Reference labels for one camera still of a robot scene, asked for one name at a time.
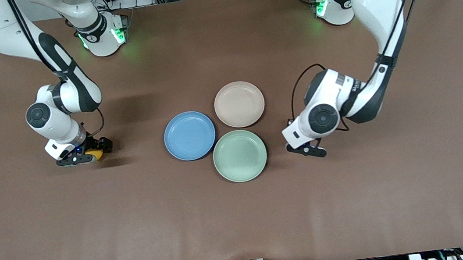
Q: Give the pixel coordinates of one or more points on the brown table cover mat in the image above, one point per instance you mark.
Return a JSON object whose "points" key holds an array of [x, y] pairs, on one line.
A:
{"points": [[93, 231]]}

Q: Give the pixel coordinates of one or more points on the blue round plate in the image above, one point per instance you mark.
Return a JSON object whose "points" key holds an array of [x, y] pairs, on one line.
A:
{"points": [[190, 135]]}

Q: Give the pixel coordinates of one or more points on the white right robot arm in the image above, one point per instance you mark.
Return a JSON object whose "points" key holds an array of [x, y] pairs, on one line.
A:
{"points": [[53, 121]]}

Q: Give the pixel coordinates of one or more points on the beige round plate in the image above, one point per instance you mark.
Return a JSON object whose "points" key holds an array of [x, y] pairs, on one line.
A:
{"points": [[239, 104]]}

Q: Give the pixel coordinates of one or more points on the light green round plate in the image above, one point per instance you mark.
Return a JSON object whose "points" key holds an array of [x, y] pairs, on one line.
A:
{"points": [[240, 156]]}

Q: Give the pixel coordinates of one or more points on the yellow lemon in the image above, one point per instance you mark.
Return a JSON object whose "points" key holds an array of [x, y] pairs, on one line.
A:
{"points": [[94, 155]]}

